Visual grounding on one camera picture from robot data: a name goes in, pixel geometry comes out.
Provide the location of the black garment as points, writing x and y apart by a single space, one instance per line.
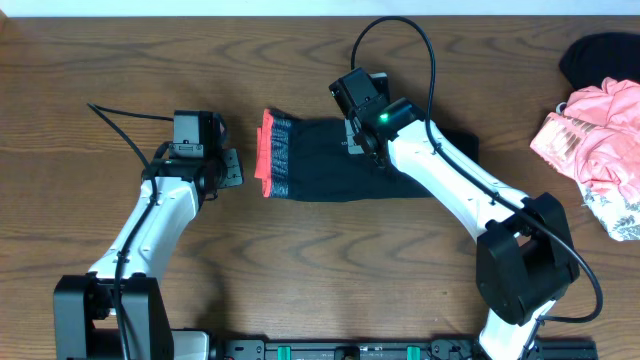
591 59

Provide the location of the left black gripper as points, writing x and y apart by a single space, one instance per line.
231 167

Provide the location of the black leggings red waistband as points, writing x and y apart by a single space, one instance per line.
309 160

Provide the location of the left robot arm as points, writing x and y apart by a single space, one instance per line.
116 310

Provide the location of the pink garment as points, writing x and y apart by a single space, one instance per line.
595 139

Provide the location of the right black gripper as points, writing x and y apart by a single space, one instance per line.
366 141

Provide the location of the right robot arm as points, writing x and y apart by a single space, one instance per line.
524 263

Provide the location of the white floral garment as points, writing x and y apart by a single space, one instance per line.
618 217

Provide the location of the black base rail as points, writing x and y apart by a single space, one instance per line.
345 351

